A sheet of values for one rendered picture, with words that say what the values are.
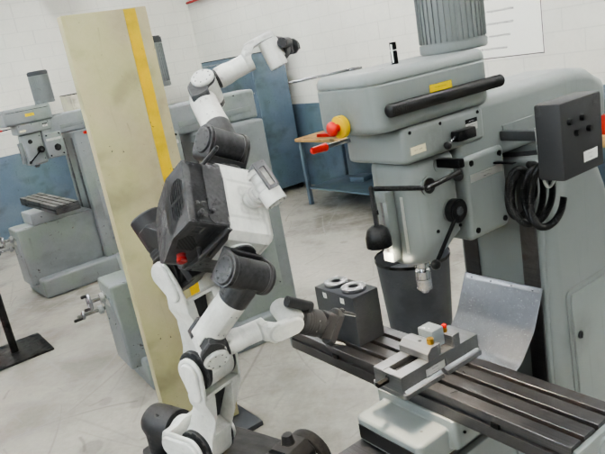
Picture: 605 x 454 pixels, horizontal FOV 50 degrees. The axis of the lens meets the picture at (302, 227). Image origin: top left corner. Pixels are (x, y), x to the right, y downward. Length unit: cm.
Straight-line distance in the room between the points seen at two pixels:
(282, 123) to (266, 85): 59
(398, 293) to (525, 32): 349
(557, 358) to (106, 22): 242
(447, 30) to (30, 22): 922
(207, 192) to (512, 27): 530
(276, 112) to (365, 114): 757
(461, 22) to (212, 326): 111
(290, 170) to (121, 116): 626
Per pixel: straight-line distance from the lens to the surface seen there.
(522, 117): 214
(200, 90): 214
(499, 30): 689
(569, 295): 230
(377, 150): 181
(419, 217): 184
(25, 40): 1073
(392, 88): 169
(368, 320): 231
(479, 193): 198
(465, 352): 215
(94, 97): 323
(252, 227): 181
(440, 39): 197
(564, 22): 650
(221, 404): 241
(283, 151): 928
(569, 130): 186
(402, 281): 393
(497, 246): 229
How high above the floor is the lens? 198
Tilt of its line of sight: 15 degrees down
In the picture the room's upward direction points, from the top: 10 degrees counter-clockwise
